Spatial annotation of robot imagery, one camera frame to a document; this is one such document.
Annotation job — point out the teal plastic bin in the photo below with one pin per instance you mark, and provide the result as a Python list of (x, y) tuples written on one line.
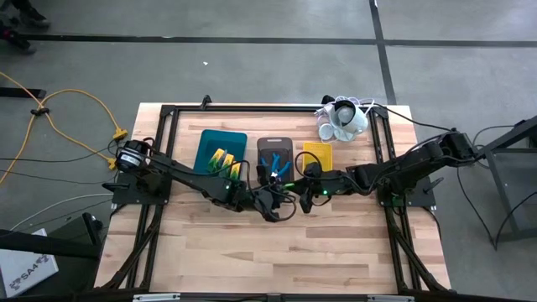
[(210, 140)]

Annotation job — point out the grey metal table frame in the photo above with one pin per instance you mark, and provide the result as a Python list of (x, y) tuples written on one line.
[(509, 138)]

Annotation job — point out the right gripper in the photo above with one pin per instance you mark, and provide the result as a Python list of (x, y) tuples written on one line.
[(315, 184)]

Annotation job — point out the black stand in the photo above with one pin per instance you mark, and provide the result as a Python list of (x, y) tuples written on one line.
[(50, 245)]

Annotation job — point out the black aluminium table frame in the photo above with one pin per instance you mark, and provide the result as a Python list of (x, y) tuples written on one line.
[(394, 243)]

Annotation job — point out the black floor bar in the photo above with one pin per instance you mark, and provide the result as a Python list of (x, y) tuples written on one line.
[(21, 92)]

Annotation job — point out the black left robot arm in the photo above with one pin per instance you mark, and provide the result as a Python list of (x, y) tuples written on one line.
[(189, 176)]

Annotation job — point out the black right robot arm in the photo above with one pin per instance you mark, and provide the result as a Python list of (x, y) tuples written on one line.
[(403, 168)]

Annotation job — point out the yellow mesh plastic basket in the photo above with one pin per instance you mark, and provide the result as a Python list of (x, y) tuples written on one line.
[(317, 152)]

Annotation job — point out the dark chair base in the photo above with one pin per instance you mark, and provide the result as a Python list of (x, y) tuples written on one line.
[(29, 14)]

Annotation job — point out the white printed box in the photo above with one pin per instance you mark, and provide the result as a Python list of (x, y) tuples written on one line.
[(25, 268)]

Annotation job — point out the grey translucent plastic bin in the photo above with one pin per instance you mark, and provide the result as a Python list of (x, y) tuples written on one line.
[(274, 144)]

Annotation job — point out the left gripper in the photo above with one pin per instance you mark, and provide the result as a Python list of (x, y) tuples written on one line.
[(266, 203)]

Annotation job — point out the black table clamp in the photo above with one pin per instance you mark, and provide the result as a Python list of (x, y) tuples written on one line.
[(327, 99), (205, 101)]

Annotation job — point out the silver table bracket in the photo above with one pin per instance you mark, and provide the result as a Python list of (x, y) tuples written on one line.
[(390, 298), (155, 297)]

